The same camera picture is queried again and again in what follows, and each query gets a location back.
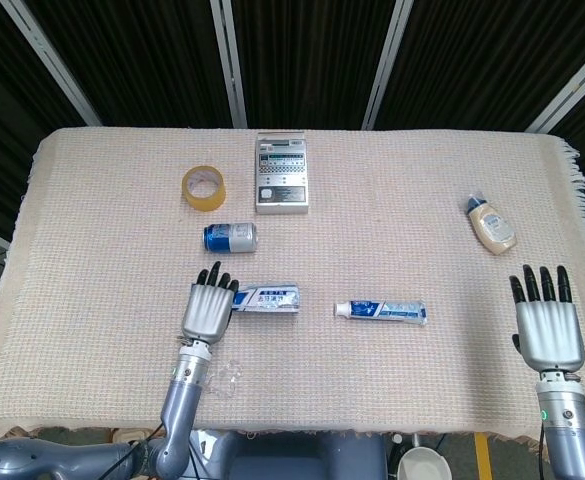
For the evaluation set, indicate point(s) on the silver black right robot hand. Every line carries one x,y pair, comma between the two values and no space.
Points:
549,330

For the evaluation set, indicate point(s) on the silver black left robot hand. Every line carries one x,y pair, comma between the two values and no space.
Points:
207,310

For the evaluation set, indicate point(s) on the blue white toothpaste box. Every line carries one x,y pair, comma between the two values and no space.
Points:
272,299

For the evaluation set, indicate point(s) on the blue white toothpaste tube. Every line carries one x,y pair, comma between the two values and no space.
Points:
372,310

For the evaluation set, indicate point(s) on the blue grey right robot arm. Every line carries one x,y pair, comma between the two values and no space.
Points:
567,430

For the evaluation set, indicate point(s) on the silver electronic device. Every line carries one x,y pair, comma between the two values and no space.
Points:
282,195

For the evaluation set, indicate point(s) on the clear plastic wavy piece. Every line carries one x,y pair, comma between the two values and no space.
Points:
228,376

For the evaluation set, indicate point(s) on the blue silver drink can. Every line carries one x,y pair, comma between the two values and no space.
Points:
229,237

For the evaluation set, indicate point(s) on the yellow packing tape roll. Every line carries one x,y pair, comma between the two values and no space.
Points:
211,200

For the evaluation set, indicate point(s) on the beige bottle blue cap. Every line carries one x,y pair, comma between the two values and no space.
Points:
494,230

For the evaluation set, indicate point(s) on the blue robot torso base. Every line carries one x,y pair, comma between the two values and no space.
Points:
292,457

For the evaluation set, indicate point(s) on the beige woven tablecloth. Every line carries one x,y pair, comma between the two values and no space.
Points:
372,250

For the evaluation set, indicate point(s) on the white round bowl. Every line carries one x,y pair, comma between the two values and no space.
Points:
422,465

